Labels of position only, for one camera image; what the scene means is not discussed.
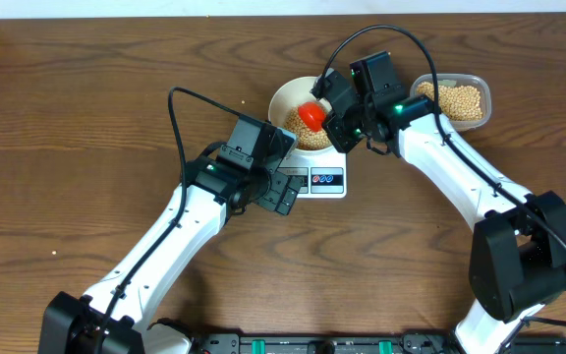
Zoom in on red measuring scoop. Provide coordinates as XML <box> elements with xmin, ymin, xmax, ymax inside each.
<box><xmin>297</xmin><ymin>101</ymin><xmax>326</xmax><ymax>133</ymax></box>

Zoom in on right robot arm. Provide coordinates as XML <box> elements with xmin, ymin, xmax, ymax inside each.
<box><xmin>311</xmin><ymin>52</ymin><xmax>566</xmax><ymax>353</ymax></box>

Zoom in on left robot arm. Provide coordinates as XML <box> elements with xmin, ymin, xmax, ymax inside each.
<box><xmin>38</xmin><ymin>141</ymin><xmax>300</xmax><ymax>353</ymax></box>

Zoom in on soybeans in bowl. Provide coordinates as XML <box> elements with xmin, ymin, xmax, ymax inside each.
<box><xmin>283</xmin><ymin>107</ymin><xmax>331</xmax><ymax>150</ymax></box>

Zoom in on white digital kitchen scale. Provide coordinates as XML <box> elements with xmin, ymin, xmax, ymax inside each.
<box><xmin>278</xmin><ymin>146</ymin><xmax>347</xmax><ymax>199</ymax></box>

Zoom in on cream bowl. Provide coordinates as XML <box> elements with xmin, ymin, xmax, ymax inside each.
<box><xmin>268</xmin><ymin>77</ymin><xmax>334</xmax><ymax>153</ymax></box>

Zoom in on soybeans in container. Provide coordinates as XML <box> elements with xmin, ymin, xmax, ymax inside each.
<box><xmin>438</xmin><ymin>85</ymin><xmax>483</xmax><ymax>121</ymax></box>

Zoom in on clear plastic container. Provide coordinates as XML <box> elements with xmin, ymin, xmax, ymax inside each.
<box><xmin>437</xmin><ymin>74</ymin><xmax>492</xmax><ymax>132</ymax></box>

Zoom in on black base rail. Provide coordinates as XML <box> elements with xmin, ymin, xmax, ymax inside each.
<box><xmin>184</xmin><ymin>333</ymin><xmax>566</xmax><ymax>354</ymax></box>

